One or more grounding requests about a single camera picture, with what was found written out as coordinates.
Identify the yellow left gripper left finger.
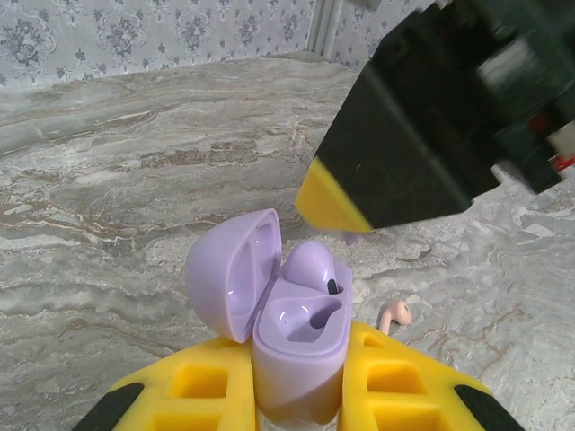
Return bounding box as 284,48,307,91
78,334,258,431

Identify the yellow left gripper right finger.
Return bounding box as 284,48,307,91
336,321,527,431

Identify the pink wireless earbud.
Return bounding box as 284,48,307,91
380,299,413,336

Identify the purple wireless earbud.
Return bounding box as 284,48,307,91
279,240,343,298

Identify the purple earbud charging case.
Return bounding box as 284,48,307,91
185,207,355,426

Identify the aluminium frame post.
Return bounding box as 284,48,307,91
308,0,345,57

